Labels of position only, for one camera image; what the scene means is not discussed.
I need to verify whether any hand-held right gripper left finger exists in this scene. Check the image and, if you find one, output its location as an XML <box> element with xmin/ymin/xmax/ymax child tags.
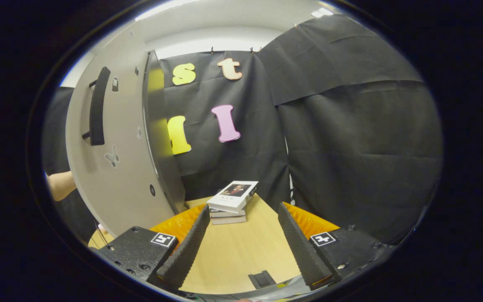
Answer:
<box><xmin>97</xmin><ymin>204</ymin><xmax>211</xmax><ymax>291</ymax></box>

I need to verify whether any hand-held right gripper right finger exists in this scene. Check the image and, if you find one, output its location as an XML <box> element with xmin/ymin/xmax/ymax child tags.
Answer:
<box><xmin>278</xmin><ymin>202</ymin><xmax>393</xmax><ymax>291</ymax></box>

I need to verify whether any beige cabinet door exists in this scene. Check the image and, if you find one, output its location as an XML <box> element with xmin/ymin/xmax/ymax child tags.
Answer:
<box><xmin>65</xmin><ymin>29</ymin><xmax>177</xmax><ymax>238</ymax></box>

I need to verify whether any grey cabinet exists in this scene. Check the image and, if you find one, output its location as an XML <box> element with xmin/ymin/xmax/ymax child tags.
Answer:
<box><xmin>143</xmin><ymin>49</ymin><xmax>188</xmax><ymax>215</ymax></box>

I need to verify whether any thin beige book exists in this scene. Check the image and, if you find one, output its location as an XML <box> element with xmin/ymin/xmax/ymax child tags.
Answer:
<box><xmin>211</xmin><ymin>215</ymin><xmax>247</xmax><ymax>226</ymax></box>

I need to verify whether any thin grey book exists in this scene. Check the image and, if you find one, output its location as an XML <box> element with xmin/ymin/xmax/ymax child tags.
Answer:
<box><xmin>209</xmin><ymin>208</ymin><xmax>247</xmax><ymax>219</ymax></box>

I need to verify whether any white book with portrait cover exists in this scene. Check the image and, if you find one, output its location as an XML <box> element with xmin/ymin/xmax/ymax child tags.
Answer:
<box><xmin>207</xmin><ymin>180</ymin><xmax>260</xmax><ymax>213</ymax></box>

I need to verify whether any black backdrop cloth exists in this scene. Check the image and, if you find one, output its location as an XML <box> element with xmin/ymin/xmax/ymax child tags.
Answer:
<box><xmin>42</xmin><ymin>13</ymin><xmax>443</xmax><ymax>246</ymax></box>

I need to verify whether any long ceiling light panel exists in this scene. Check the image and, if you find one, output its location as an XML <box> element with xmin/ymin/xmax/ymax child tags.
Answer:
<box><xmin>135</xmin><ymin>0</ymin><xmax>204</xmax><ymax>21</ymax></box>

